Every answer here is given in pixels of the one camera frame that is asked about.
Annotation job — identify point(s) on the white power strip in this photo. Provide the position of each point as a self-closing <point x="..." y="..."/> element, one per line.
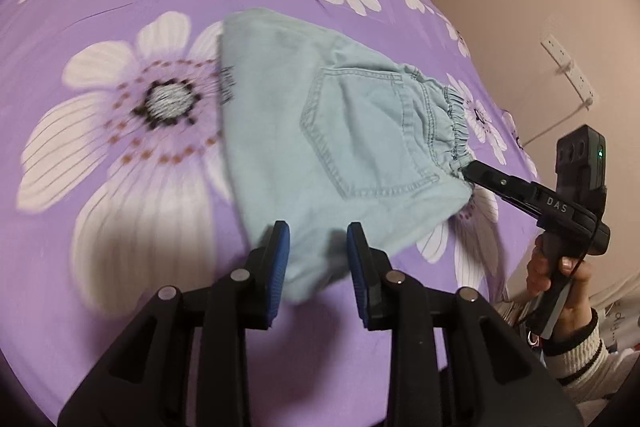
<point x="570" y="69"/>

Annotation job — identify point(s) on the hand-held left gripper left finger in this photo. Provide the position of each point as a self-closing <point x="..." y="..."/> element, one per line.
<point x="278" y="267"/>

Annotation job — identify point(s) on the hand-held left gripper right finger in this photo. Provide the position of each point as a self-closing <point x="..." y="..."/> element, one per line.
<point x="357" y="267"/>

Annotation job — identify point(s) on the light blue strawberry pants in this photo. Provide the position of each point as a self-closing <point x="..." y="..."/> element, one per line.
<point x="350" y="132"/>

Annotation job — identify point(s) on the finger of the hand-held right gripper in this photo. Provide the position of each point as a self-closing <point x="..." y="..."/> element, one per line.
<point x="502" y="187"/>

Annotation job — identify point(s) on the person's right hand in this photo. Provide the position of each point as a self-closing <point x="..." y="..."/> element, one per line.
<point x="575" y="302"/>

